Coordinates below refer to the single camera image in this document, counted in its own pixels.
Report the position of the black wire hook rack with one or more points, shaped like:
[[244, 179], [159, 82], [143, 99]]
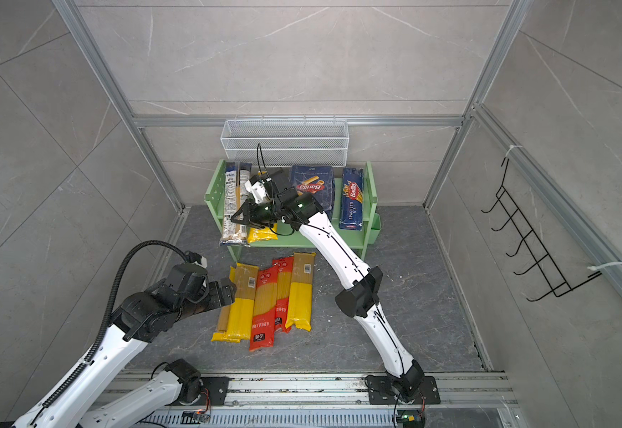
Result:
[[531, 242]]

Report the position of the blue Barilla pasta bag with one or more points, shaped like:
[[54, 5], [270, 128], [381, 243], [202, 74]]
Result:
[[318, 181]]

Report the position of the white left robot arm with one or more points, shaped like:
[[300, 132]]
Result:
[[137, 321]]

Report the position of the white wire mesh basket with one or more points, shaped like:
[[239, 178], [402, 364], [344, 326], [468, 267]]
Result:
[[286, 142]]

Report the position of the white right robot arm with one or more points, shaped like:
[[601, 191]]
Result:
[[359, 300]]

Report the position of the clear brown spaghetti package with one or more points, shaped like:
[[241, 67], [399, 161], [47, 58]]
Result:
[[236, 175]]

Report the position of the blue Barilla spaghetti box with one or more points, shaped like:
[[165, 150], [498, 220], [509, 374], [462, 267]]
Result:
[[352, 199]]

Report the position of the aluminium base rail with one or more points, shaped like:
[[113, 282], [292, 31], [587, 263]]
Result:
[[293, 391]]

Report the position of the red spaghetti package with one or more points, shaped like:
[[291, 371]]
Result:
[[284, 268], [263, 320]]

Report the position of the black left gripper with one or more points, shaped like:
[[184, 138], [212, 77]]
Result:
[[214, 288]]

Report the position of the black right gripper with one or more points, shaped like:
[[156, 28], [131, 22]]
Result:
[[254, 215]]

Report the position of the yellow spaghetti package right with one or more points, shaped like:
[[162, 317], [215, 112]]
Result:
[[301, 292]]

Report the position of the red spaghetti package front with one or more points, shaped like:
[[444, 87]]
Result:
[[263, 320]]

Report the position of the green two-tier shelf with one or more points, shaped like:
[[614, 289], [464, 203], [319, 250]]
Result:
[[358, 241]]

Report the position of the yellow Pastatime spaghetti package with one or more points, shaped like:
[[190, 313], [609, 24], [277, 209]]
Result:
[[258, 235]]

